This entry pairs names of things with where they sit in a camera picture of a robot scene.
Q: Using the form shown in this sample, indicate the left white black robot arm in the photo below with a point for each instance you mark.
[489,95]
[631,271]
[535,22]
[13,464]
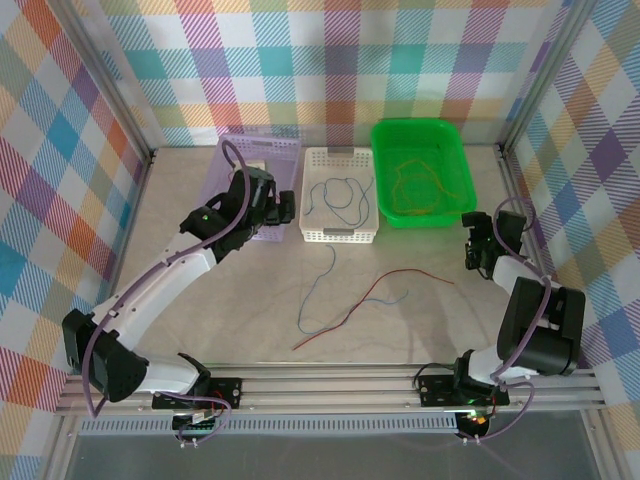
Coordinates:
[150,290]

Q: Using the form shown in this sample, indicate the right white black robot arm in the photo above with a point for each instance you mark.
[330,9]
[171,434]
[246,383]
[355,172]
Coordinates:
[540,325]

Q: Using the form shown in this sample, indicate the purple perforated plastic basket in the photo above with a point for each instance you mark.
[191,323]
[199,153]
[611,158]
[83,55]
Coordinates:
[287,160]

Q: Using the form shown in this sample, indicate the white perforated plastic basket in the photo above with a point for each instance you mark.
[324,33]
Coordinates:
[315,160]

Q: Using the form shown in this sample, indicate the green plastic mesh basket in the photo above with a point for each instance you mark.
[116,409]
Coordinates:
[425,140]

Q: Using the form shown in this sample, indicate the orange controller board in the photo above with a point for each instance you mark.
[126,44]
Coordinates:
[477,425]

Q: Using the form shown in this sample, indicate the green terminal controller board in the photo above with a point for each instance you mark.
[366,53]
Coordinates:
[200,427]

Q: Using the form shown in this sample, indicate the aluminium table side rail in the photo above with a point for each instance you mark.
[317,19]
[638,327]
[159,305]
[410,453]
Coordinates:
[130,230]
[512,180]

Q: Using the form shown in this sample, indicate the aluminium frame post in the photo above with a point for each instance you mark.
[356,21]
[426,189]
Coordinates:
[105,75]
[546,75]

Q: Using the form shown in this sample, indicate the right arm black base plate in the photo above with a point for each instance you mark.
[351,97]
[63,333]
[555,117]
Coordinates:
[432,390]

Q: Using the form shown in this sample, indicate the aluminium mounting rail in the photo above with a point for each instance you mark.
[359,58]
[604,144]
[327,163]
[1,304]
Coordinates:
[325,395]

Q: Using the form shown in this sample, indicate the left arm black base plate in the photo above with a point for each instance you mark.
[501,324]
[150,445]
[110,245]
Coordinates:
[230,392]

